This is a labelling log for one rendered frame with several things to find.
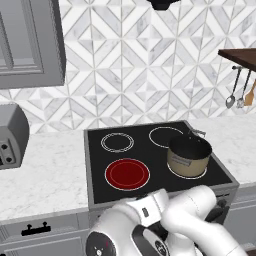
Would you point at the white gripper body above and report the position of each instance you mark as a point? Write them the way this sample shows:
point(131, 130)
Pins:
point(162, 204)

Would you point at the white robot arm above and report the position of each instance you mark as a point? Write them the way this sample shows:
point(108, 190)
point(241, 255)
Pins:
point(193, 216)

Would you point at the black glass stove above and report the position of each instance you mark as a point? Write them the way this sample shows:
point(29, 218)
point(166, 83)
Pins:
point(156, 156)

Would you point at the black stove knob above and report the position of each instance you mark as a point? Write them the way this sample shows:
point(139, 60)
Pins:
point(222, 202)

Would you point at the beige pot with black interior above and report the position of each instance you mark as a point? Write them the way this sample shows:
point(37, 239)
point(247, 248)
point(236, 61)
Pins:
point(188, 160)

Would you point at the grey drawer front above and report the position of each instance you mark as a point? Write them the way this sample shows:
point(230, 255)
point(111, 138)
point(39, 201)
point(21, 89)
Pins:
point(60, 222)

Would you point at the hanging metal spoon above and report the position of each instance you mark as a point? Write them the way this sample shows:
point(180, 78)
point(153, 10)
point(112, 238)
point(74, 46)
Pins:
point(230, 100)

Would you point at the grey cupboard door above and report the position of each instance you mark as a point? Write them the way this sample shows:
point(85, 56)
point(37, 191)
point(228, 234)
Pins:
point(43, 248)

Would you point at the hanging wooden spatula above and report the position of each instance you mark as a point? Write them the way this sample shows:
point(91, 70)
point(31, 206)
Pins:
point(250, 96)

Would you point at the grey toaster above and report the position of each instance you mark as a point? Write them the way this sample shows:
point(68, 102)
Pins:
point(11, 136)

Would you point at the dark wooden shelf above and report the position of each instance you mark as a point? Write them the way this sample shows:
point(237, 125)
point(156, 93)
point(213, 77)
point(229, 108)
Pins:
point(241, 56)

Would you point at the black range hood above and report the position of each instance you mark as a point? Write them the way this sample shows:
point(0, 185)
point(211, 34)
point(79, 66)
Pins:
point(164, 4)

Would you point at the grey wall cupboard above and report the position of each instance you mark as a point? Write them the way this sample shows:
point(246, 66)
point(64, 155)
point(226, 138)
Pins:
point(30, 43)

